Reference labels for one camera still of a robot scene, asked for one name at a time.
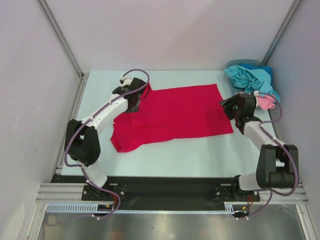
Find pink t shirt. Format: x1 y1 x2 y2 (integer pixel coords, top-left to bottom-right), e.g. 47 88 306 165
256 95 276 111

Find light blue cable duct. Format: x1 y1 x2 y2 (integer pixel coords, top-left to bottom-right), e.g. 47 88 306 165
224 201 253 214
46 203 114 214

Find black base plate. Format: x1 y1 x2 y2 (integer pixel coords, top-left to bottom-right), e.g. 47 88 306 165
51 175 260 211

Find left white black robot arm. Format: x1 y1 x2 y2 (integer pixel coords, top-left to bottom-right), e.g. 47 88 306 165
64 77 150 200

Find aluminium frame post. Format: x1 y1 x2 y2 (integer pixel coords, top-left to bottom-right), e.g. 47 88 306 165
36 0 90 81
262 0 303 65

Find right aluminium frame post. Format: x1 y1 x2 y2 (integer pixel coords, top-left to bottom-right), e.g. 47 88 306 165
262 0 303 65

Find red t shirt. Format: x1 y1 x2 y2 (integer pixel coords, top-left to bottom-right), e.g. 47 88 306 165
110 84 233 153

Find light blue t shirt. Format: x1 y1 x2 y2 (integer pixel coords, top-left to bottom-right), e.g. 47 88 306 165
223 65 280 101

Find grey plastic bin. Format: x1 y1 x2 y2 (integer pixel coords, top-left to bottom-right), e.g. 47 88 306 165
225 58 277 118

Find dark blue t shirt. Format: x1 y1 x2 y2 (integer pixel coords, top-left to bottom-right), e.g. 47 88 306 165
240 63 273 78

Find left light blue cable duct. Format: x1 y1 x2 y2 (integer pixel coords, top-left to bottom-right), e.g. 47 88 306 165
46 203 114 214

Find right light blue cable duct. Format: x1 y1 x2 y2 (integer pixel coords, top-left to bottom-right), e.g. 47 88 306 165
224 201 253 214

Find left aluminium frame post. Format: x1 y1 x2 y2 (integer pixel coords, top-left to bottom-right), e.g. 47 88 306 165
36 0 90 81

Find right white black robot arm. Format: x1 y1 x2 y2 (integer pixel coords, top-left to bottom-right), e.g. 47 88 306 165
219 90 299 201

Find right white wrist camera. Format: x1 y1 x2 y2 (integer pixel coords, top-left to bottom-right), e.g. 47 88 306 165
251 90 259 109

